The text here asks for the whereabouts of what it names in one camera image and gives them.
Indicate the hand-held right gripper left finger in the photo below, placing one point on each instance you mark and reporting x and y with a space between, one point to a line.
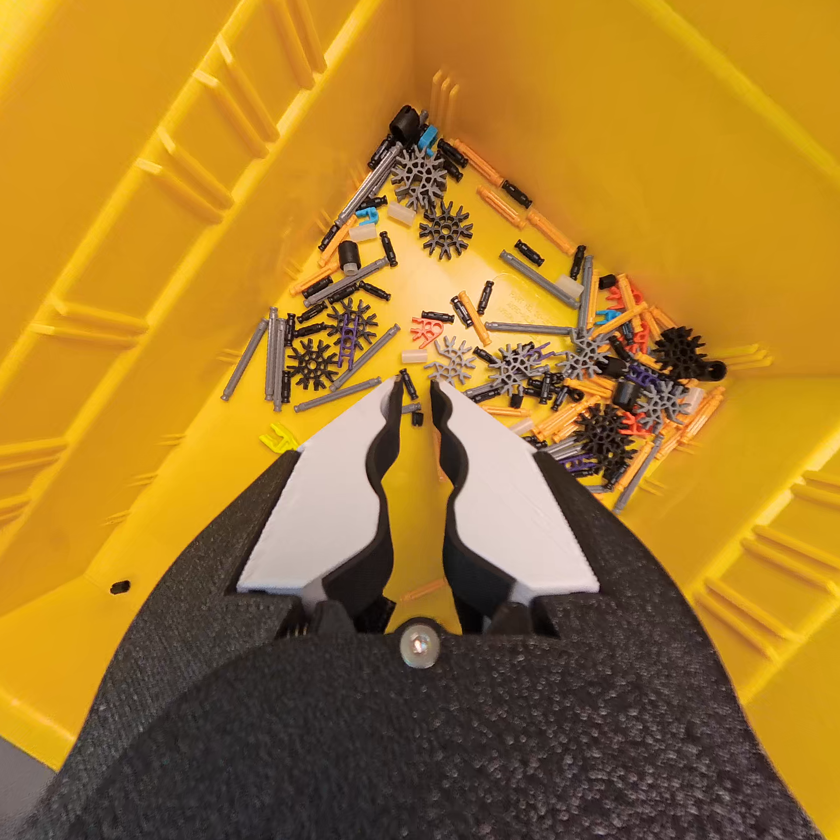
315 525

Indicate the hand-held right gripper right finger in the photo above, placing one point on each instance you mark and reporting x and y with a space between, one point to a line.
518 525

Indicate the yellow plastic bin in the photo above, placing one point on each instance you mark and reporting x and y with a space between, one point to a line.
164 459

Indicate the short black rod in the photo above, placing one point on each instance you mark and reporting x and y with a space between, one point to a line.
408 384

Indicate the pile of black orange pieces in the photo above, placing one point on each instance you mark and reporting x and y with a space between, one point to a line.
446 229

